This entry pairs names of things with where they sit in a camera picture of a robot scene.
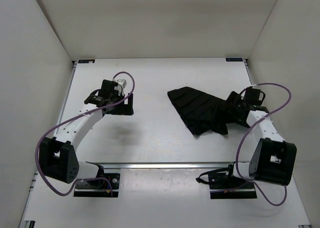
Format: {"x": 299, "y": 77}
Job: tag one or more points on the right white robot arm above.
{"x": 273, "y": 159}

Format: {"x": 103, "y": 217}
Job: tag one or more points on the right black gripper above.
{"x": 235, "y": 99}

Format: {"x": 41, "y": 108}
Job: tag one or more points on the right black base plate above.
{"x": 224, "y": 186}

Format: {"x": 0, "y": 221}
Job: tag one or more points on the black pleated skirt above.
{"x": 200, "y": 112}

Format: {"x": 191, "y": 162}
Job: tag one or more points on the blue table label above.
{"x": 233, "y": 59}
{"x": 86, "y": 61}

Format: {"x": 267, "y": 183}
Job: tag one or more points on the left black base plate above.
{"x": 100, "y": 188}

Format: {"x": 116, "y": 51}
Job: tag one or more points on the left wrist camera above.
{"x": 121, "y": 84}

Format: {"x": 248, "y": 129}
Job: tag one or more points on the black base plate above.
{"x": 100, "y": 188}
{"x": 224, "y": 186}

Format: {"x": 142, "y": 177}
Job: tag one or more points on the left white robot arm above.
{"x": 57, "y": 155}

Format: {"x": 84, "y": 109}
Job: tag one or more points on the left blue table label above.
{"x": 86, "y": 61}

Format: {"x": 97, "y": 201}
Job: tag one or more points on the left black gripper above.
{"x": 125, "y": 109}

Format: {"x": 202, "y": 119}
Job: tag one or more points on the right blue table label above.
{"x": 233, "y": 59}

